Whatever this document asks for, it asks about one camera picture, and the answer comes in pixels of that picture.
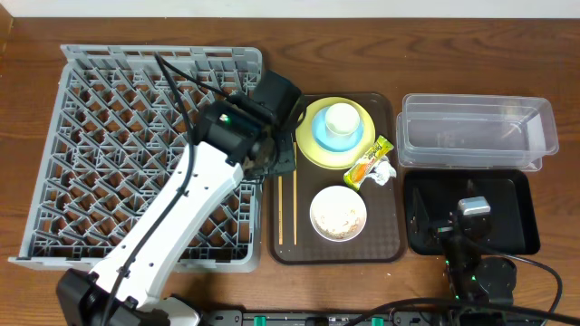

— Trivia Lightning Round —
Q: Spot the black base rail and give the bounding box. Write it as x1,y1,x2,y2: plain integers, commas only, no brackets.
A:
199,310,544,326

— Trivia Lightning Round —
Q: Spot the black tray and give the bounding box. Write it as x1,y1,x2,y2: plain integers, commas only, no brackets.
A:
403,169,540,255

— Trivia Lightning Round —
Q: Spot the grey plastic dish rack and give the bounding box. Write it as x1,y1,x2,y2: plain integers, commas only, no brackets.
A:
12,44,264,271

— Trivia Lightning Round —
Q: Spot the clear plastic bin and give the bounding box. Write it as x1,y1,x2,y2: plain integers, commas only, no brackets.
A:
396,93,559,171

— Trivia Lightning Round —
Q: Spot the white tissue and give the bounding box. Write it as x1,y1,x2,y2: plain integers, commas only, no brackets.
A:
368,157,397,186

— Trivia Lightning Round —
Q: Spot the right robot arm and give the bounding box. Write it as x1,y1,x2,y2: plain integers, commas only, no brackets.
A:
411,187,517,305

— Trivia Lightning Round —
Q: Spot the cream white cup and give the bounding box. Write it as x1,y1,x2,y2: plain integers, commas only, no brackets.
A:
324,103,361,137

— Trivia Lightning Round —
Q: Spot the wooden chopstick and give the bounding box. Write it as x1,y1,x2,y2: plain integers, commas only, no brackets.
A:
277,176,284,245
293,142,297,245

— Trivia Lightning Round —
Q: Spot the yellow plate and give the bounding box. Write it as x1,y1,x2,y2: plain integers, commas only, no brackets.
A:
295,97,376,169

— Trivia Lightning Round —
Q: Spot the light blue bowl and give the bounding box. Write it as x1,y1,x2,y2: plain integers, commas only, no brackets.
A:
312,105,364,152

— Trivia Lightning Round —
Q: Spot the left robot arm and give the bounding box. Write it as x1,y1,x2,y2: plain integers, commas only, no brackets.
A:
56,91,302,325

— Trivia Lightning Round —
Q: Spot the green yellow snack wrapper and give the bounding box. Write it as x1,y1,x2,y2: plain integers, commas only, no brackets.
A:
343,136,394,191

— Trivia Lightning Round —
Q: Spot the white bowl with food residue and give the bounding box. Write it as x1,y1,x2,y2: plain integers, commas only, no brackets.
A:
309,186,368,243

